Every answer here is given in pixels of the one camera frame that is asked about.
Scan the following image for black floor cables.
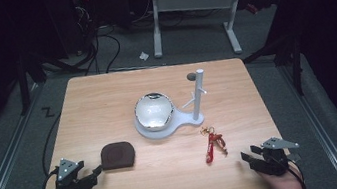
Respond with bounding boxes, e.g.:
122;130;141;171
51;0;166;81

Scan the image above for white stand with post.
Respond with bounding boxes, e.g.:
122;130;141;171
127;67;214;144

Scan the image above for white desk with metal legs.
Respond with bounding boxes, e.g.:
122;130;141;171
145;0;296;67

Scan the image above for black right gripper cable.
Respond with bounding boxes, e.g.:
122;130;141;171
285;156;308;189

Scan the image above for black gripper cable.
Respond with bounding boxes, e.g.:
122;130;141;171
285;156;308;189
26;112;74;189

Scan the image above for white paper scrap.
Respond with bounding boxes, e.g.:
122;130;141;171
138;50;150;62

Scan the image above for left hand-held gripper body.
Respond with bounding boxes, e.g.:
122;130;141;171
51;153;100;189

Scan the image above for shiny silver bowl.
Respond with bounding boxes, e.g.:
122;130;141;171
131;89;177;134

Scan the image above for brown leather pouch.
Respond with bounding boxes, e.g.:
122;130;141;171
98;139;139;172

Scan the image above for red keychain with keys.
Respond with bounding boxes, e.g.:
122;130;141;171
199;124;230;166

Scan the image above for black metal stand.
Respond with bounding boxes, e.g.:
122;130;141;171
10;42;54;117
239;31;309;105

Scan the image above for person's right hand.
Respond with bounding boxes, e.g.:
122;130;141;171
258;164;307;189

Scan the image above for small dark round disc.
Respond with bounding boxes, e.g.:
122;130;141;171
186;71;198;83

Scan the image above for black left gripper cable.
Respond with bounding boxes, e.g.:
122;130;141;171
26;112;74;189

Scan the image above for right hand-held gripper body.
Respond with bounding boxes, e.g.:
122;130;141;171
258;133;305;179

